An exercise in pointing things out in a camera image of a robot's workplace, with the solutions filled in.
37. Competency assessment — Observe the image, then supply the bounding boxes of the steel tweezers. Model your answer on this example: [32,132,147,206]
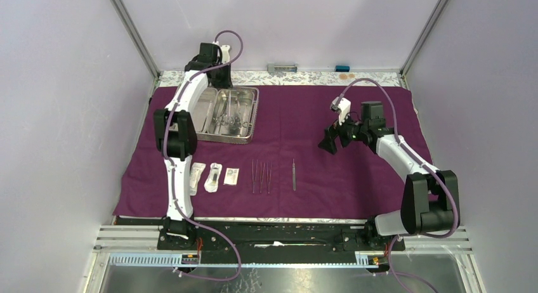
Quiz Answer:
[266,162,272,194]
[251,160,258,193]

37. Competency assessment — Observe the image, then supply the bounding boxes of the purple cloth wrap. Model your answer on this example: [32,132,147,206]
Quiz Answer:
[113,86,431,219]

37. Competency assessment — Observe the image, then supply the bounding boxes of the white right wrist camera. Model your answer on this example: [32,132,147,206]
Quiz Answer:
[331,96,351,125]

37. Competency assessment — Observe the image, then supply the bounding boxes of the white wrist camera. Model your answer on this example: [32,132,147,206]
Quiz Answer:
[220,45,231,63]
[331,96,351,125]

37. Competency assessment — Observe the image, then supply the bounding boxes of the slotted grey cable duct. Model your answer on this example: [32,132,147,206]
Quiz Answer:
[108,252,381,270]

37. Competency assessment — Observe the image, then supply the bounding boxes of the remaining steel instrument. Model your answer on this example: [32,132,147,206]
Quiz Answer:
[292,159,297,192]

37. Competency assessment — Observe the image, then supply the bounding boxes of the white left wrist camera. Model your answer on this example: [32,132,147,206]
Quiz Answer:
[220,45,231,63]

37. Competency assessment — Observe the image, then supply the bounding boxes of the long white sterile packet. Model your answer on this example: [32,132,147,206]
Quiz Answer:
[189,162,206,196]

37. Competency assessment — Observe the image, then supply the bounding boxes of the steel surgical forceps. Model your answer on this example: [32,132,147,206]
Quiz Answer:
[207,91,233,134]

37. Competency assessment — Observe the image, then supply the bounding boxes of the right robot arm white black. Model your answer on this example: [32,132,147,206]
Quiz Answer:
[318,98,459,250]

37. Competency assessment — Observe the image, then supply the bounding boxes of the blue plastic block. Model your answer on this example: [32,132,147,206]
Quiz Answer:
[334,65,350,72]

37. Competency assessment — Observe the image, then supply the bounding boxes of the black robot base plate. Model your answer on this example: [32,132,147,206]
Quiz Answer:
[157,219,392,265]

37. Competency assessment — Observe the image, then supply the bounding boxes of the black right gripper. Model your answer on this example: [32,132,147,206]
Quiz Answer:
[318,108,368,155]

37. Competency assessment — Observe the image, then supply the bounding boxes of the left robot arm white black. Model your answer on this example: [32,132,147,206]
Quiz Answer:
[153,41,230,249]

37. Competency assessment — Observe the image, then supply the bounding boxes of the steel scalpel handle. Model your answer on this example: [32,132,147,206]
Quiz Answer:
[259,162,266,193]

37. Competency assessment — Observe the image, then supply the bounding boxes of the small white sterile packet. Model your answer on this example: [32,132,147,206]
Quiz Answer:
[223,168,239,186]

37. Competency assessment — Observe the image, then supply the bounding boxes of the perforated steel instrument tray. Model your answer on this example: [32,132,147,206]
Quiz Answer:
[192,87,259,145]

